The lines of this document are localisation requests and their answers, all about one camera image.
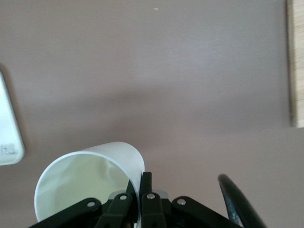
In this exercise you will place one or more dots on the cream bear print tray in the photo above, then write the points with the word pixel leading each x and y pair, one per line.
pixel 8 123

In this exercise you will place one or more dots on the white plastic cup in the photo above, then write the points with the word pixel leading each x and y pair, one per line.
pixel 71 175

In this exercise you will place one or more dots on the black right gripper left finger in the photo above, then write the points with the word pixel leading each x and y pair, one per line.
pixel 114 213

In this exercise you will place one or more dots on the bamboo cutting board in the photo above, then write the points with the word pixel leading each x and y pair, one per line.
pixel 298 59

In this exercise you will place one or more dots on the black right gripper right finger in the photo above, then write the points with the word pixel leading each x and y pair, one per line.
pixel 166 213

